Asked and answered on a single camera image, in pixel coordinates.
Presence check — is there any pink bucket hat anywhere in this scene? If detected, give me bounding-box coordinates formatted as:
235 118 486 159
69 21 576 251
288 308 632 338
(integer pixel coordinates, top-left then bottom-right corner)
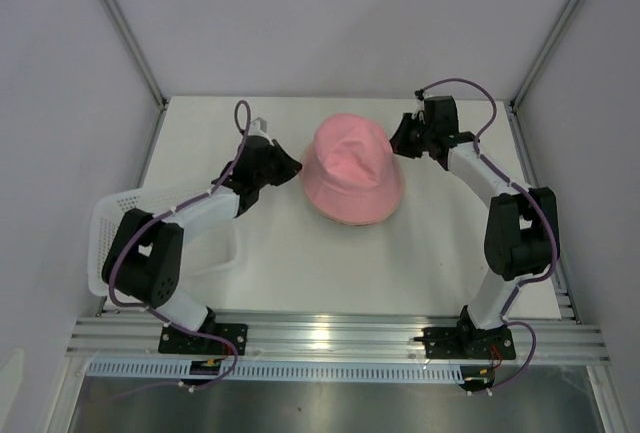
299 113 405 226

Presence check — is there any beige bucket hat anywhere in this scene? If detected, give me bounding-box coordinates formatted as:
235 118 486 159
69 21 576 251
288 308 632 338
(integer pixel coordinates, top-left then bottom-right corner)
299 146 405 226

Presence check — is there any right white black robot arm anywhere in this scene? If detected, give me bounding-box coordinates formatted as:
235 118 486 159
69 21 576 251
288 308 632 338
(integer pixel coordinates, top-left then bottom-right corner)
390 94 560 359

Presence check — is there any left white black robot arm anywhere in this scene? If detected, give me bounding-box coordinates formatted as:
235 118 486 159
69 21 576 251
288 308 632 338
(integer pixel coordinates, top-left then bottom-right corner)
101 135 302 354

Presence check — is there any white perforated plastic basket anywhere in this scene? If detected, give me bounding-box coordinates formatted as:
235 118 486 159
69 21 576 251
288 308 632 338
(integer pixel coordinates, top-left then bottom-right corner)
87 178 240 297

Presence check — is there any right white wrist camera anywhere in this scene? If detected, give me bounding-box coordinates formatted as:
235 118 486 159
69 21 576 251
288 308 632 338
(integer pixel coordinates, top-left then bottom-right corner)
412 88 428 122

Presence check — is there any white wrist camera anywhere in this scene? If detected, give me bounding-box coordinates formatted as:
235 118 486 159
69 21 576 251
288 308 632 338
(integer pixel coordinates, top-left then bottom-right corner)
412 88 428 122
248 117 273 144

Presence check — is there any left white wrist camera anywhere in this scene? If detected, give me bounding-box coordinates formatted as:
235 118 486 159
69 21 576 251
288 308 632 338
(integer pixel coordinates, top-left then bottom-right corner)
248 117 273 144

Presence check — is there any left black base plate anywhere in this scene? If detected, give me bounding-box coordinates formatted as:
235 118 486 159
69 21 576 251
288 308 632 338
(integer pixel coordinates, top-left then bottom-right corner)
158 322 248 356

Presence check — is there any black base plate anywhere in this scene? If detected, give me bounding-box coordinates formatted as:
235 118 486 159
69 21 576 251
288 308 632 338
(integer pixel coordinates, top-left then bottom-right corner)
413 326 516 360
158 322 248 356

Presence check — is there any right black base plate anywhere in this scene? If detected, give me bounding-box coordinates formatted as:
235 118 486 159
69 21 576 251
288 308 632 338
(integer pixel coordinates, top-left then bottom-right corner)
413 326 516 360

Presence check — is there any left aluminium frame post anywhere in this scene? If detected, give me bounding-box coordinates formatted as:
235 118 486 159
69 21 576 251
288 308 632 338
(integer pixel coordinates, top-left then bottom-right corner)
98 0 168 111

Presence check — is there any aluminium frame post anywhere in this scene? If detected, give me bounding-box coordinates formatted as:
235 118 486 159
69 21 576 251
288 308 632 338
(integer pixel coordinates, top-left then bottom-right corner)
510 0 586 113
98 0 168 111

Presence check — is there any right aluminium frame post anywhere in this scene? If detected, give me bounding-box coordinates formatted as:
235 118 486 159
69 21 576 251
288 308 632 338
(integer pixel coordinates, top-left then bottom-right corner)
510 0 586 113

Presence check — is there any aluminium mounting rail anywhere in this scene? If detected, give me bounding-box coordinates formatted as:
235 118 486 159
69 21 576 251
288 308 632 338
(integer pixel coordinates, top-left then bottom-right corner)
66 310 611 366

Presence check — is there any white slotted cable duct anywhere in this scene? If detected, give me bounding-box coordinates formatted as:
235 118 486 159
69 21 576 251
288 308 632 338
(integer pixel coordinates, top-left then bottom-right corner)
86 358 463 385

